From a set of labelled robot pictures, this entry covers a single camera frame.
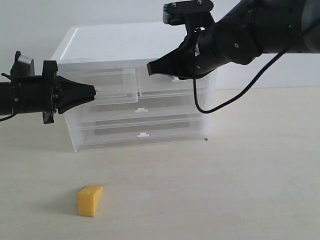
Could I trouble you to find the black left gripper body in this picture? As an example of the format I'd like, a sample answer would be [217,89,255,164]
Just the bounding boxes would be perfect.
[10,60,58,124]

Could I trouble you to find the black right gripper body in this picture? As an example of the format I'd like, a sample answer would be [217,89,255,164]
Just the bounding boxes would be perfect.
[189,29,231,79]

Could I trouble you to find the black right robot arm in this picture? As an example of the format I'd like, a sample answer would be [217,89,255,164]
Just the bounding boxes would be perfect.
[147,0,320,80]

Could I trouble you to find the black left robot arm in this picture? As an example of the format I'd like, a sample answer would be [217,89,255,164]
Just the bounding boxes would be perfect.
[0,60,96,124]

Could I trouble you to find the clear middle wide drawer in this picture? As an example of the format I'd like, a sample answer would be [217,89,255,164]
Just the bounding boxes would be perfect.
[65,95,197,123]

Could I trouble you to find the clear wide drawer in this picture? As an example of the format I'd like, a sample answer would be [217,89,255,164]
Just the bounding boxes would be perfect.
[65,95,197,123]
[72,118,204,150]

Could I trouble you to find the clear bottom wide drawer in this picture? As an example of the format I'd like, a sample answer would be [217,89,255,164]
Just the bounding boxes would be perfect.
[72,118,204,150]

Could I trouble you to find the white plastic drawer cabinet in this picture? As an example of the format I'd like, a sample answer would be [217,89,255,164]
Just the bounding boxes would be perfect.
[51,22,217,153]

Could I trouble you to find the yellow cheese wedge block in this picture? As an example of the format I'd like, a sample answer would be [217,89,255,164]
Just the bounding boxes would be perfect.
[76,184,104,218]

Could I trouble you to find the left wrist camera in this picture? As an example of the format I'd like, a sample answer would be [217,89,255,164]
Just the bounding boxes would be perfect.
[1,51,37,81]

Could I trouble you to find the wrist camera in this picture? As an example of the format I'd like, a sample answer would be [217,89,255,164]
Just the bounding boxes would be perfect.
[1,51,37,81]
[162,0,215,35]

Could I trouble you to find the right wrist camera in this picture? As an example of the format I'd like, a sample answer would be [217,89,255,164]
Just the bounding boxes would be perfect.
[162,0,215,35]

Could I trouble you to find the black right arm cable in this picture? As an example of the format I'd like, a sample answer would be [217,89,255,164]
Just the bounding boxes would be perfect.
[192,14,320,115]

